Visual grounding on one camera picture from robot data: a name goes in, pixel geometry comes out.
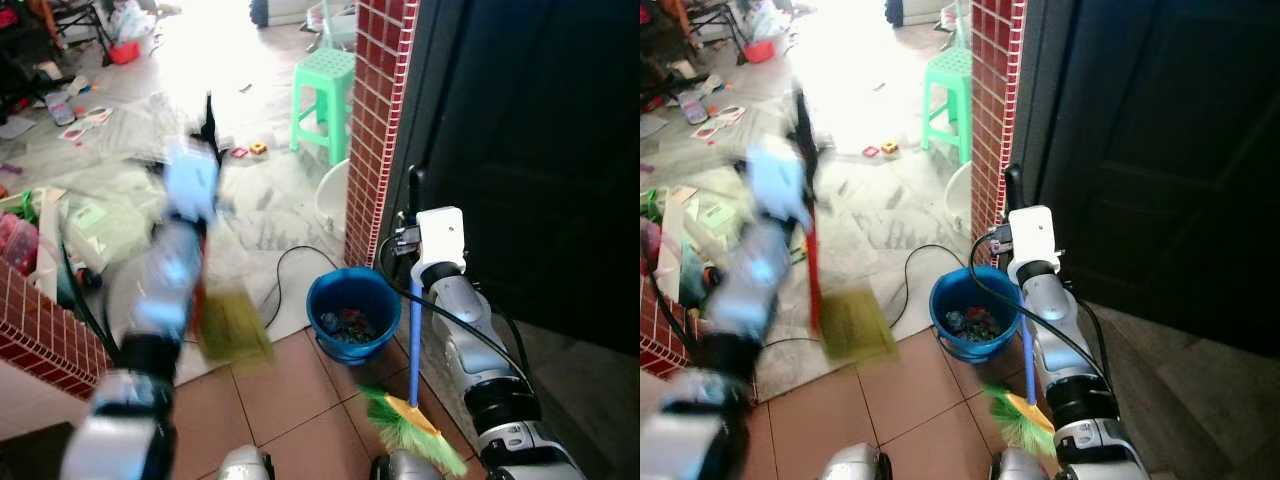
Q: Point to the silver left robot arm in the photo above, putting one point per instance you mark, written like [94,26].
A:
[165,290]
[750,290]

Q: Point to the silver right robot foot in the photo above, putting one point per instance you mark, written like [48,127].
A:
[1015,466]
[395,468]

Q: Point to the white plastic basin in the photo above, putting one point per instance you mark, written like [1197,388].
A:
[328,195]
[958,195]

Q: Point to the silver left robot foot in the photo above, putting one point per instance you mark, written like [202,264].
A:
[245,465]
[855,463]

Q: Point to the colourful rubbish pile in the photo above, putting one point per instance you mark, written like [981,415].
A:
[972,323]
[348,325]

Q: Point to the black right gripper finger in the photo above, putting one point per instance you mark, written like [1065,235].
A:
[416,192]
[1012,190]

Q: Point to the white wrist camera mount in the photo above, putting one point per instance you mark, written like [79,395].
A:
[1035,235]
[442,238]
[190,180]
[778,180]

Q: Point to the white plastic bag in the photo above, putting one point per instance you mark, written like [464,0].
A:
[768,20]
[132,20]

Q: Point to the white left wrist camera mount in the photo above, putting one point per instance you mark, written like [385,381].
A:
[778,180]
[190,180]

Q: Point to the silver robot foot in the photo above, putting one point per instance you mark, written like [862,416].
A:
[1015,466]
[855,463]
[395,468]
[245,465]

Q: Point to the red plastic basin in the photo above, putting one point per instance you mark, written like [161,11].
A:
[124,52]
[760,51]

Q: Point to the dark wooden door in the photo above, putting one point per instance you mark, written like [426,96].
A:
[530,150]
[1160,150]

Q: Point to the blue plastic bucket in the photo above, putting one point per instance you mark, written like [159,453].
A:
[350,290]
[965,288]

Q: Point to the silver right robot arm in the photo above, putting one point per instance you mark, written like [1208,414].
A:
[1062,340]
[470,335]

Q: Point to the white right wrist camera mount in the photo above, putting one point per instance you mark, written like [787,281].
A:
[442,238]
[1035,235]

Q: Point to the green plastic stool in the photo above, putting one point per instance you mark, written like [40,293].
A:
[330,70]
[950,68]

